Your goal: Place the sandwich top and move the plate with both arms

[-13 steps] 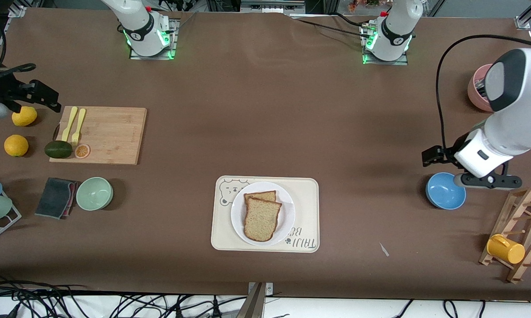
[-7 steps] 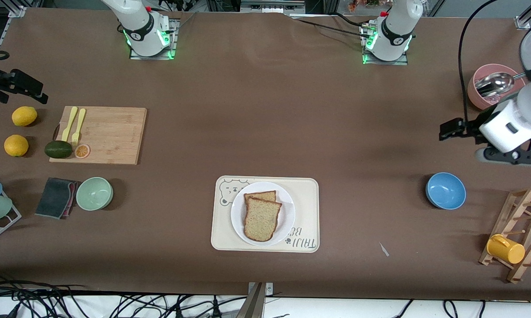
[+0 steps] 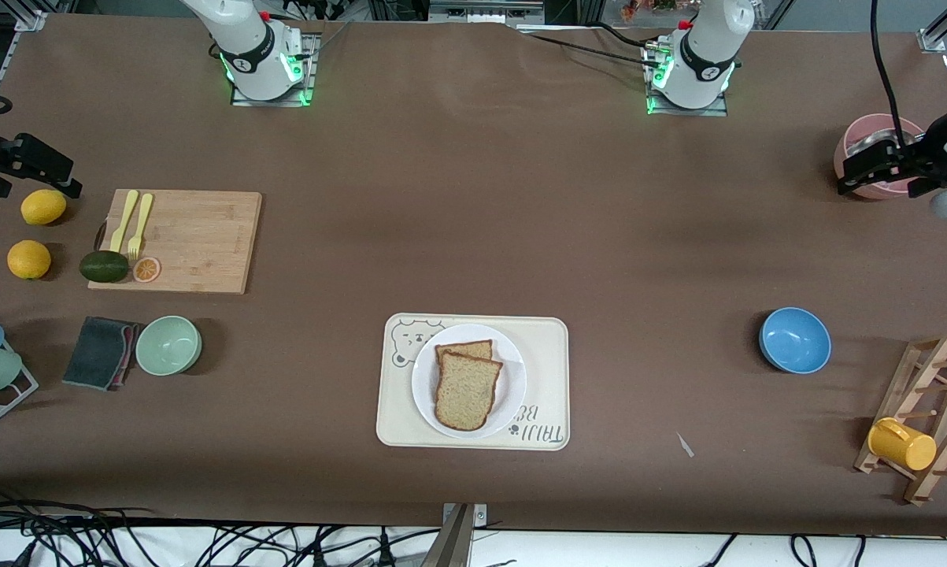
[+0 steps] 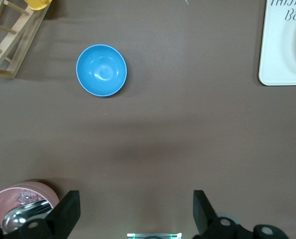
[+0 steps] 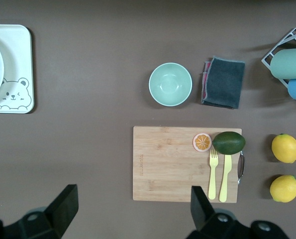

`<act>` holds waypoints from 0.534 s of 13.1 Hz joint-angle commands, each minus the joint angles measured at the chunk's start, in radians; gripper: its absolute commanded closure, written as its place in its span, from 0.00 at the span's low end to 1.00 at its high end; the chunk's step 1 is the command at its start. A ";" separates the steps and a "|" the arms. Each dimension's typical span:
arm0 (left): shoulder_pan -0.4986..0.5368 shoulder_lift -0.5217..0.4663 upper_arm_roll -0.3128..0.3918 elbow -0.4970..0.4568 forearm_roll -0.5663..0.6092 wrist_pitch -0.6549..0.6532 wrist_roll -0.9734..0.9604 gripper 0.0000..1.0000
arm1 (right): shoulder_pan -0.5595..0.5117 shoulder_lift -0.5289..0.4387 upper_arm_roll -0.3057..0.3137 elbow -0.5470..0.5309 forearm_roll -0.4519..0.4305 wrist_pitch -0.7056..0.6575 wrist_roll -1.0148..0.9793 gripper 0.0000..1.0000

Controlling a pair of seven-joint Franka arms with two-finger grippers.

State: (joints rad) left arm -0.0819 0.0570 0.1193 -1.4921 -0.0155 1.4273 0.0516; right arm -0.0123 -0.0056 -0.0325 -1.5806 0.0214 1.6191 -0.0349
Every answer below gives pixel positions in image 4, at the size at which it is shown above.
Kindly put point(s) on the wooden peg mug rack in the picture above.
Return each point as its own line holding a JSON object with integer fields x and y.
{"x": 26, "y": 32}

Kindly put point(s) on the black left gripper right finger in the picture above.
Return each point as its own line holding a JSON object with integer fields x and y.
{"x": 212, "y": 229}

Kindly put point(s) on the blue bowl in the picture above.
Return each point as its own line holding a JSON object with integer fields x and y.
{"x": 101, "y": 71}

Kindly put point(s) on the shiny metal scoop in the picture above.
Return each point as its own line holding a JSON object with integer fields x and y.
{"x": 14, "y": 220}

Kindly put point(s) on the clear plastic ice cubes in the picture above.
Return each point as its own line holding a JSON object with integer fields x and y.
{"x": 28, "y": 197}

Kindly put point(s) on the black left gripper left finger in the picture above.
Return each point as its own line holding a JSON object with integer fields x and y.
{"x": 53, "y": 224}

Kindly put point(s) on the yellow mug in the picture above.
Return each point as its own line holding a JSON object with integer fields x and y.
{"x": 38, "y": 3}

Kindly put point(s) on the cream bear print tray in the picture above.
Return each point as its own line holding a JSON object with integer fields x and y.
{"x": 279, "y": 49}

